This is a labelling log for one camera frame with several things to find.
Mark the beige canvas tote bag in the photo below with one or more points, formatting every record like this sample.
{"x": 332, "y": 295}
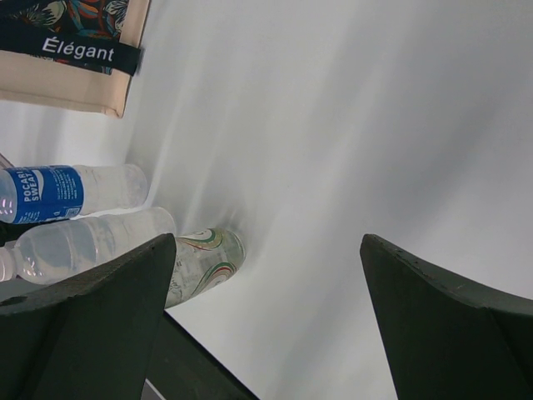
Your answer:
{"x": 78, "y": 55}

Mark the clear plastic water bottle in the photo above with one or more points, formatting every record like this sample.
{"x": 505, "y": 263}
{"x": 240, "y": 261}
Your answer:
{"x": 50, "y": 253}

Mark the blue label water bottle left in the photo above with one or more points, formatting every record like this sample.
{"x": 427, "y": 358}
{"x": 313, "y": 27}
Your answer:
{"x": 52, "y": 193}

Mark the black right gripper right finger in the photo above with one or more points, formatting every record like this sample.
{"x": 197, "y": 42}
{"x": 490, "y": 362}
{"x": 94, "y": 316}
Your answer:
{"x": 445, "y": 335}

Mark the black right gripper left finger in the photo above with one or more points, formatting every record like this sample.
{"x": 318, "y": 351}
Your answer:
{"x": 89, "y": 336}

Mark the clear glass bottle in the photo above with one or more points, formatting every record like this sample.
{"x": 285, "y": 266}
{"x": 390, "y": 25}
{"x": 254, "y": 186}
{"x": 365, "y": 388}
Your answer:
{"x": 204, "y": 260}

